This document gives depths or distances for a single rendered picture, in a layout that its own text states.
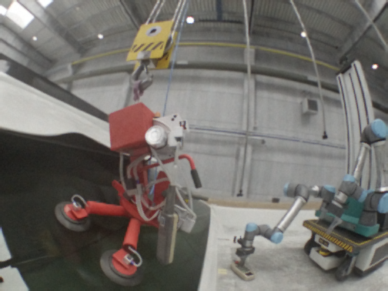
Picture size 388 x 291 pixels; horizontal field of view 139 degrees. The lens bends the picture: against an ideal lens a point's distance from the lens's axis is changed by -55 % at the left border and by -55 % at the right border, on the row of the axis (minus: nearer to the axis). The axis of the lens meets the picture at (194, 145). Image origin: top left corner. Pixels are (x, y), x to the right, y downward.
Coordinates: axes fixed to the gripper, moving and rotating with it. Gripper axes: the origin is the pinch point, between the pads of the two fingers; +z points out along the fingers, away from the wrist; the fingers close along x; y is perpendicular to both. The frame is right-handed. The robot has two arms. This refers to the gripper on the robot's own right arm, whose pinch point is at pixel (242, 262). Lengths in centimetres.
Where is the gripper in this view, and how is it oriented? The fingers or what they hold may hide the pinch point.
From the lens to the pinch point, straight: 123.2
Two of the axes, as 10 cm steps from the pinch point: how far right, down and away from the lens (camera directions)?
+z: -1.4, 9.8, -1.3
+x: 9.2, 1.7, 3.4
